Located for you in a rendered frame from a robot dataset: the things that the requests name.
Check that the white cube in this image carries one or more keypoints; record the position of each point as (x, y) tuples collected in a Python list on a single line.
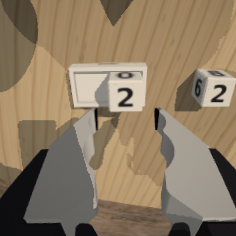
[(213, 88), (125, 91)]

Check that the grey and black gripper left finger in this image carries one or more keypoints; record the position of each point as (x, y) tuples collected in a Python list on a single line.
[(57, 189)]

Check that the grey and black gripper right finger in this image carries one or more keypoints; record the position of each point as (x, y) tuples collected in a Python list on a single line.
[(199, 186)]

